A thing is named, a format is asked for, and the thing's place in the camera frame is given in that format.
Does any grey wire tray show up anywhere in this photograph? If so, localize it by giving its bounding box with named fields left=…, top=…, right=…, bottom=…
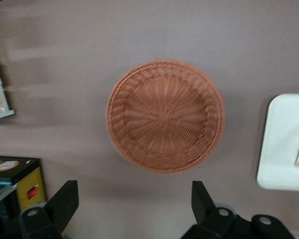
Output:
left=0, top=46, right=16, bottom=122

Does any round brown wicker basket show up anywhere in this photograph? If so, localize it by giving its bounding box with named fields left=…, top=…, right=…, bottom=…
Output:
left=106, top=58, right=227, bottom=175

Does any cream rectangular tray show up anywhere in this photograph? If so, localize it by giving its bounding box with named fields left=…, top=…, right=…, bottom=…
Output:
left=256, top=93, right=299, bottom=192

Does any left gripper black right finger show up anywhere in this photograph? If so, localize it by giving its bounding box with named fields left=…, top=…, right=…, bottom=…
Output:
left=181, top=180, right=296, bottom=239

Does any black yellow food warmer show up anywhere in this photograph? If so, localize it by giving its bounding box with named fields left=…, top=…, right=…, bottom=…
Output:
left=0, top=155, right=47, bottom=220

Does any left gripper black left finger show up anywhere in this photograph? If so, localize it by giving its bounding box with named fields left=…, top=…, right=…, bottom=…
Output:
left=0, top=180, right=80, bottom=239

